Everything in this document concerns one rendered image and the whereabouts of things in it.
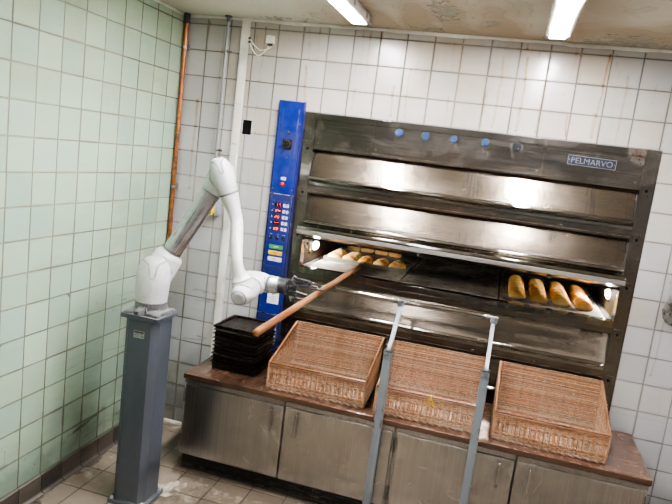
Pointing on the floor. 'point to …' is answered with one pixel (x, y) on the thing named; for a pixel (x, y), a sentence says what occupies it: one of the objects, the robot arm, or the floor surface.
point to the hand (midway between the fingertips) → (317, 292)
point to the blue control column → (289, 112)
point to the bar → (388, 381)
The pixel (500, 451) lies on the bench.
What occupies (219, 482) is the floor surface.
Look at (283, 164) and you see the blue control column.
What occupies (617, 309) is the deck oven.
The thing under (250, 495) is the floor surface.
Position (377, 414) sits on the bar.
